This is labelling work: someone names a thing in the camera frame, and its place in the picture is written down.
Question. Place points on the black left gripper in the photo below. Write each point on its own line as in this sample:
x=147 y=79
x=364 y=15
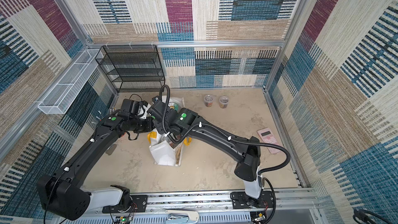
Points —
x=151 y=127

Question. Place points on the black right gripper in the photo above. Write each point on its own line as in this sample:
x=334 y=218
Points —
x=169 y=132

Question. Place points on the white canvas tote bag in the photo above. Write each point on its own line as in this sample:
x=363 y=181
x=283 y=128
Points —
x=164 y=152

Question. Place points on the clear plastic seed jar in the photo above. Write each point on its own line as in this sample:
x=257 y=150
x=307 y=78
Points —
x=208 y=100

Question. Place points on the clear seed jar red contents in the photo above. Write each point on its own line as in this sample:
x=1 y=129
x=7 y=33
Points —
x=223 y=102

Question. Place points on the green label seed jar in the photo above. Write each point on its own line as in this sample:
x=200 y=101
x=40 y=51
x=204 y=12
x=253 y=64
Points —
x=174 y=106

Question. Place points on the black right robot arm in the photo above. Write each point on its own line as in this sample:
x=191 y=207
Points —
x=178 y=126

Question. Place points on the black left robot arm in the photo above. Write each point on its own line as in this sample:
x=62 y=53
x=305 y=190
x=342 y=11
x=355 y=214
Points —
x=61 y=193

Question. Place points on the pink calculator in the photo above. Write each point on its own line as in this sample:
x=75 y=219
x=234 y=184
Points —
x=266 y=136

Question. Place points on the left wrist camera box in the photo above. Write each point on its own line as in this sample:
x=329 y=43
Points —
x=133 y=109

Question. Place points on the black wire mesh shelf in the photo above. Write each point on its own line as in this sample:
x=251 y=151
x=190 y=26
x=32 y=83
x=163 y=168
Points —
x=132 y=68

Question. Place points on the white wire mesh basket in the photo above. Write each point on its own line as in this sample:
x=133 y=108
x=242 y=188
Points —
x=59 y=99

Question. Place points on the white handle tool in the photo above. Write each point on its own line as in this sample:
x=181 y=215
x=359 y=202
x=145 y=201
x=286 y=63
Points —
x=178 y=216

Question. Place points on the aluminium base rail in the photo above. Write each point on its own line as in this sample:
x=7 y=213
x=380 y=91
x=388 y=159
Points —
x=279 y=206

